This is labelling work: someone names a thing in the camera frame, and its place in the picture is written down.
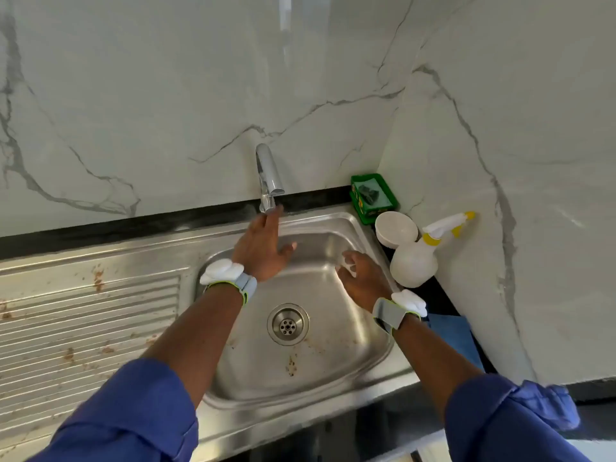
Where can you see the person's right hand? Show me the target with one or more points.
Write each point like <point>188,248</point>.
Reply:
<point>368,284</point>

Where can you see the person's left hand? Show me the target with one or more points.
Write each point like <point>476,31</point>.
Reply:
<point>258,247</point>

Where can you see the stainless steel sink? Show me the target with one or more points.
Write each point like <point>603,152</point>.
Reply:
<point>327,365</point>

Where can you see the person's right forearm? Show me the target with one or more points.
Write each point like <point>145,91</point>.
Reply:
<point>433,365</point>

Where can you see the person's left forearm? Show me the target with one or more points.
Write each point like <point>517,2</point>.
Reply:
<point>197,337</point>

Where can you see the white left wrist tracker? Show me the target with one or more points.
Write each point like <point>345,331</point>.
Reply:
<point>226,274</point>

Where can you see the white yellow spray bottle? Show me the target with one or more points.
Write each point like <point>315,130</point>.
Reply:
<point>414,264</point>

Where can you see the white bowl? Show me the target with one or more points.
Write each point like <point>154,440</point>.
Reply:
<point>396,229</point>

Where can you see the chrome faucet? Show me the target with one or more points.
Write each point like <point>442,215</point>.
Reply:
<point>268,173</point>

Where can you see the metal drain strainer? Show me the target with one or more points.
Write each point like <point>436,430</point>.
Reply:
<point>288,324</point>

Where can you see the green soap tray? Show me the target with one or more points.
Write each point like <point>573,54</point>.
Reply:
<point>373,197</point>

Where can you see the blue cloth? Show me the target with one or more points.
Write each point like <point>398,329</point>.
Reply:
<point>454,339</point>

